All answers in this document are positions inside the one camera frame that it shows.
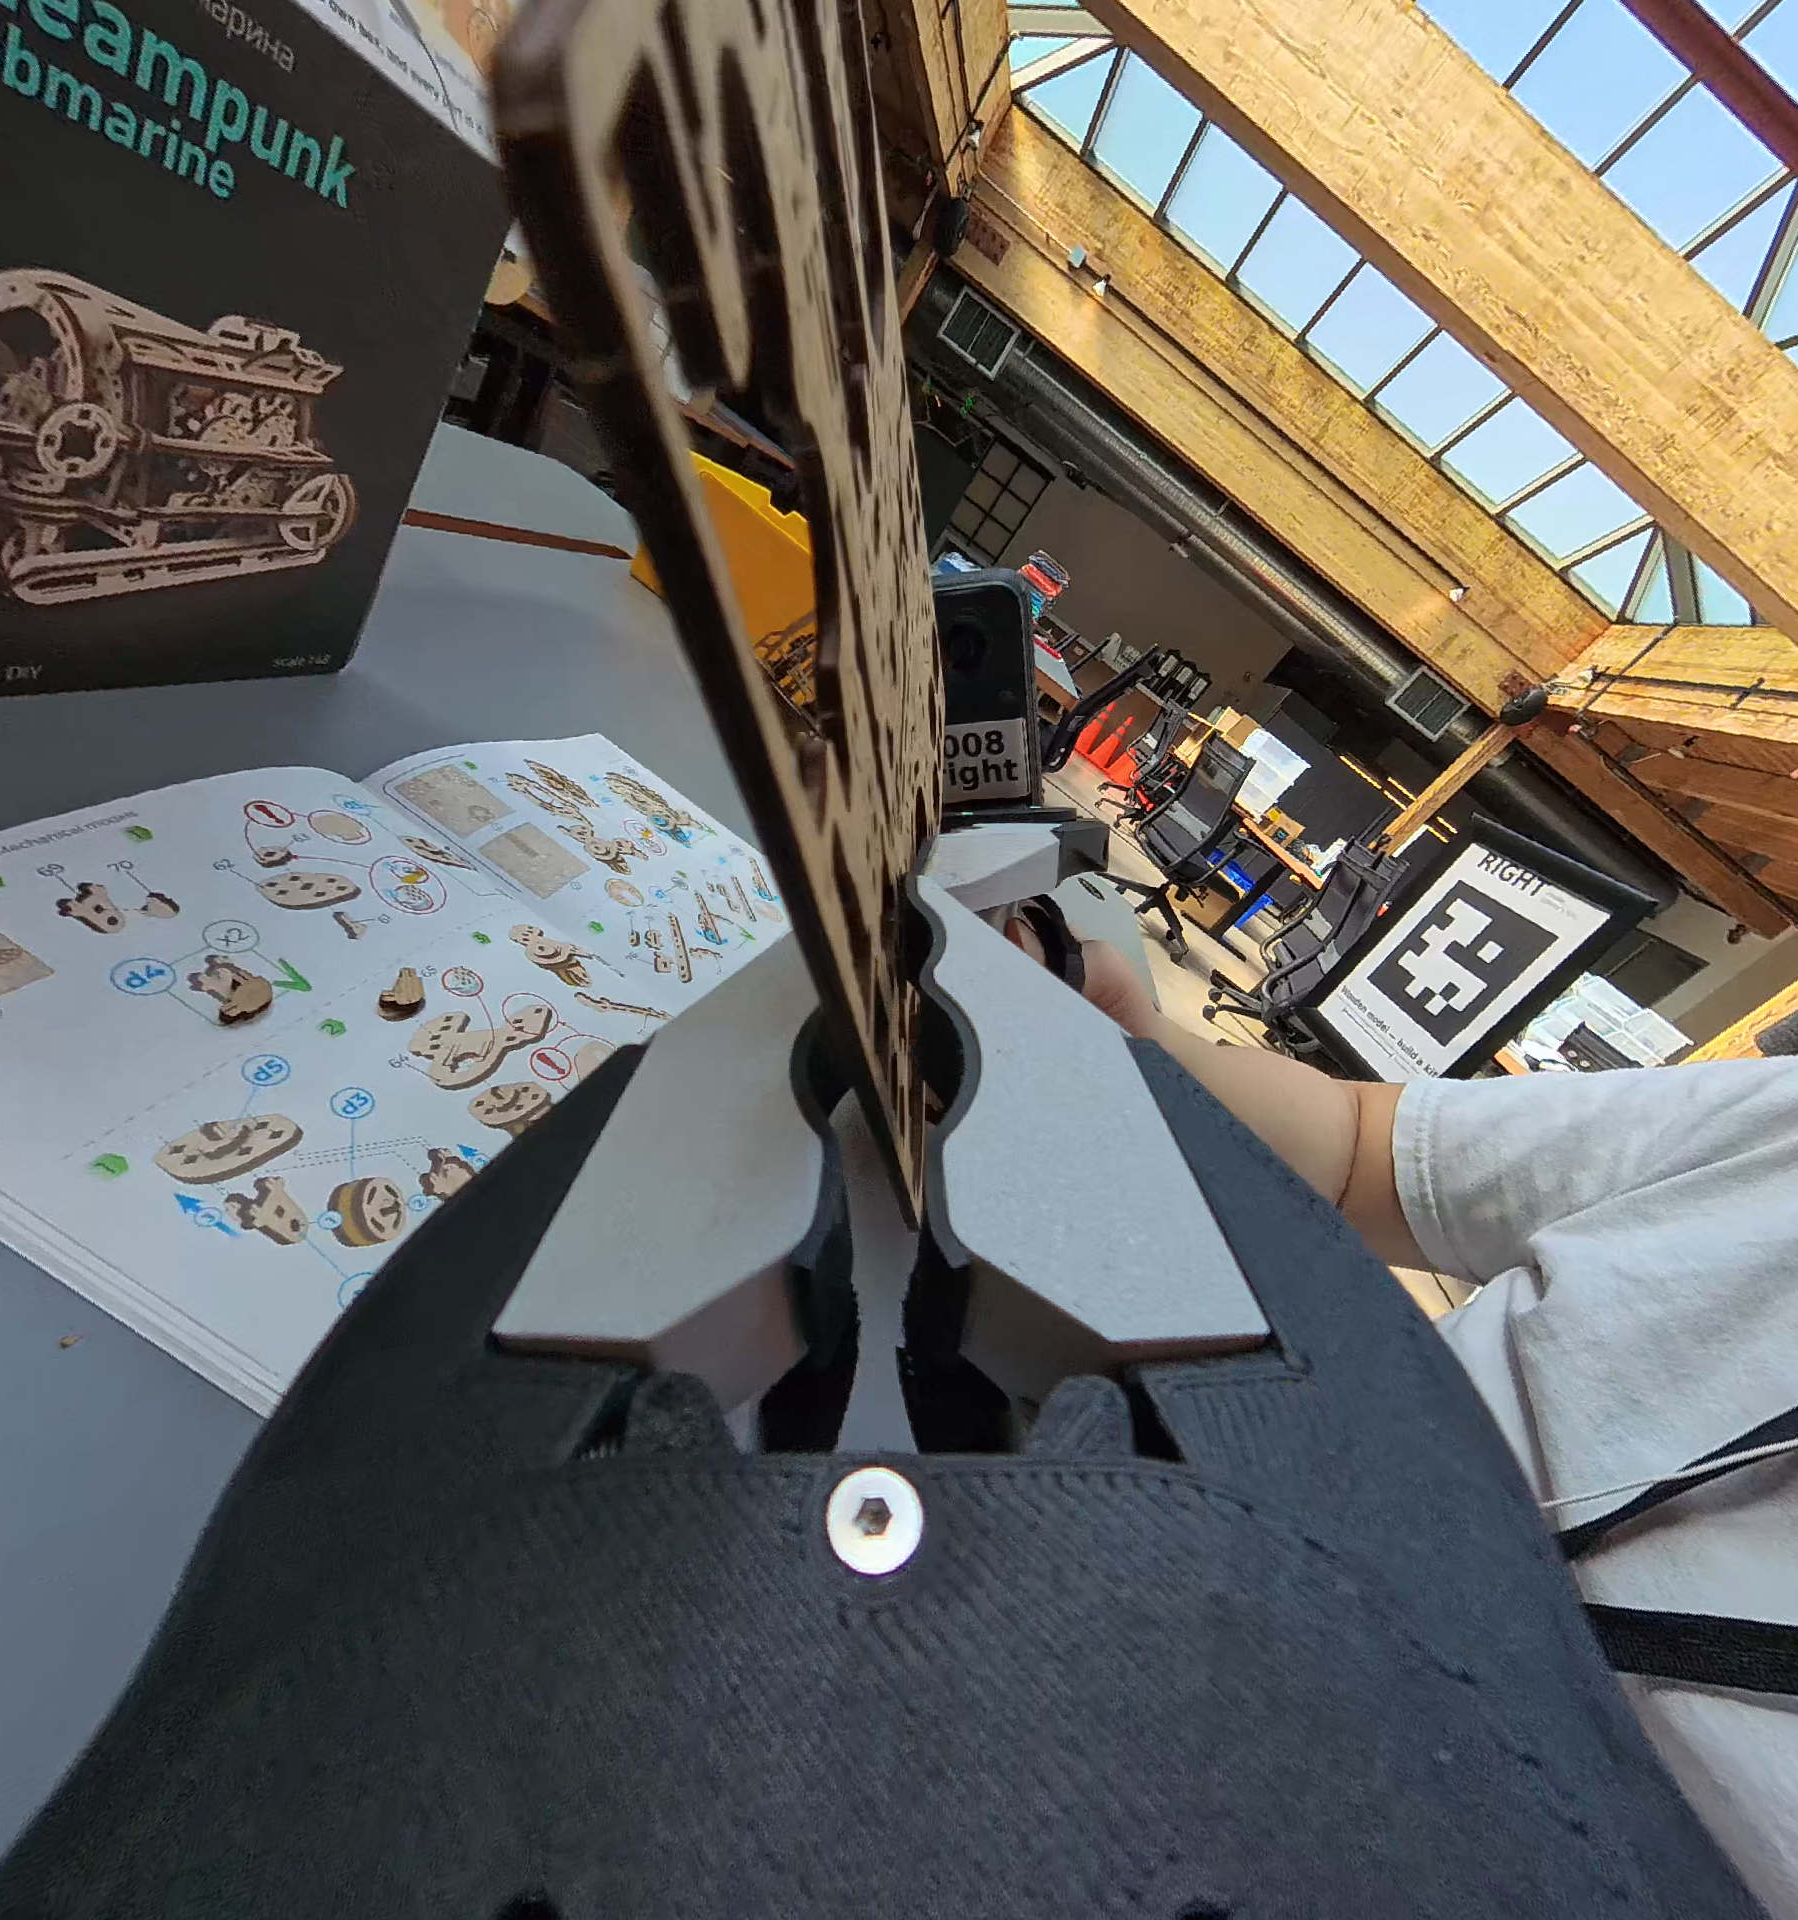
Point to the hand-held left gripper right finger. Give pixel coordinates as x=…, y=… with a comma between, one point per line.
x=1108, y=1200

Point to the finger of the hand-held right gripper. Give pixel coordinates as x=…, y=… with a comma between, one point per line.
x=997, y=866

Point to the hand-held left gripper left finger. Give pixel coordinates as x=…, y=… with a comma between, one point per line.
x=645, y=1200

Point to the laser-cut wooden parts sheet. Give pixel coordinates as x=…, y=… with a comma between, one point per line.
x=613, y=375

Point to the person's right forearm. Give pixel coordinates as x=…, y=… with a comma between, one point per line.
x=1260, y=1110

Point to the black model kit box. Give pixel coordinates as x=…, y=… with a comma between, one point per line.
x=165, y=375

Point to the person's right hand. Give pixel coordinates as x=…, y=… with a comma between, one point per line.
x=1126, y=1003

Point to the black office chair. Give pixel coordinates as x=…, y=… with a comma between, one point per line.
x=1335, y=930
x=1206, y=816

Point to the yellow plastic bin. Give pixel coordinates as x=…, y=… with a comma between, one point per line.
x=758, y=554

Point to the framed black-white marker sign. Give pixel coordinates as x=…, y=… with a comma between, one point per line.
x=1471, y=945

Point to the open instruction booklet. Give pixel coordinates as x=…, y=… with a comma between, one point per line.
x=165, y=1050

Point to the black round speaker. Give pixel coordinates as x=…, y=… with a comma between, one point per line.
x=1526, y=705

